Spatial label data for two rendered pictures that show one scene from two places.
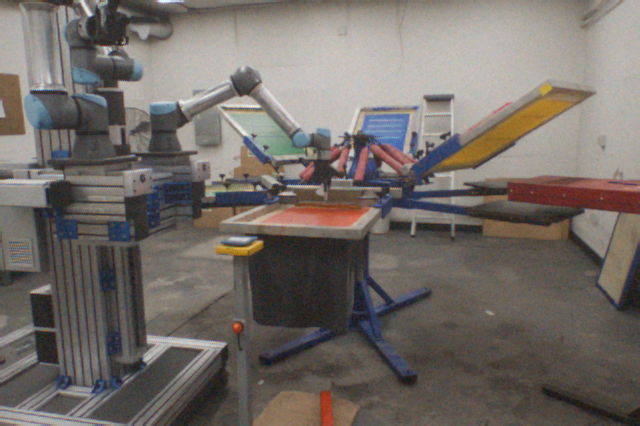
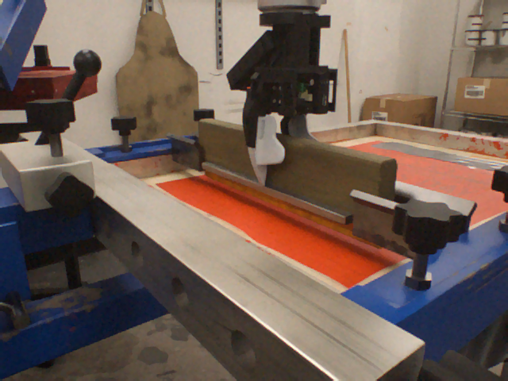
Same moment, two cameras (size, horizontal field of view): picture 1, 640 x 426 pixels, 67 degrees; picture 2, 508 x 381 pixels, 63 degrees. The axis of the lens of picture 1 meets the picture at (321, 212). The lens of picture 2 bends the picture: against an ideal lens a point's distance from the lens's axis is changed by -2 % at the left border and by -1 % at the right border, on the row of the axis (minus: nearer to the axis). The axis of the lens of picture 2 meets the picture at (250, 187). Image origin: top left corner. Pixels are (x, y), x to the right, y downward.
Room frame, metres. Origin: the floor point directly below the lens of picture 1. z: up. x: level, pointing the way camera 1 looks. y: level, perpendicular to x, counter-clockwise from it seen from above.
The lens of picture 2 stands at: (2.87, 0.27, 1.16)
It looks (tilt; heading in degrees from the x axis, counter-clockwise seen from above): 18 degrees down; 217
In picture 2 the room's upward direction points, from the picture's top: straight up
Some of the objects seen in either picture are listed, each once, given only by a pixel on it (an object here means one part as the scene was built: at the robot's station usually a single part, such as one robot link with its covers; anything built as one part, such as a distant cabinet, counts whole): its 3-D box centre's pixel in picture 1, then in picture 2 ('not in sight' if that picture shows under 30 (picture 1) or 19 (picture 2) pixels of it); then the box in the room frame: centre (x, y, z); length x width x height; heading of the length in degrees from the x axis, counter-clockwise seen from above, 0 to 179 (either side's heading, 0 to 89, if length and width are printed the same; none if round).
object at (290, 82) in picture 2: (322, 171); (291, 67); (2.42, -0.01, 1.15); 0.09 x 0.08 x 0.12; 74
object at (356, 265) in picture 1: (356, 268); not in sight; (2.09, -0.16, 0.74); 0.46 x 0.04 x 0.42; 164
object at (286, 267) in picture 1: (296, 281); not in sight; (1.92, 0.11, 0.74); 0.45 x 0.03 x 0.43; 74
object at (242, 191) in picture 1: (222, 178); not in sight; (2.99, 0.62, 1.05); 1.08 x 0.61 x 0.23; 104
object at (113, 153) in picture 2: (383, 206); (168, 159); (2.35, -0.31, 0.98); 0.30 x 0.05 x 0.07; 164
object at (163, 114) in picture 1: (163, 115); not in sight; (2.30, 0.74, 1.42); 0.13 x 0.12 x 0.14; 179
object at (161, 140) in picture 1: (164, 140); not in sight; (2.30, 0.74, 1.31); 0.15 x 0.15 x 0.10
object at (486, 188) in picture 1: (450, 192); not in sight; (3.38, -0.91, 0.91); 1.34 x 0.40 x 0.08; 104
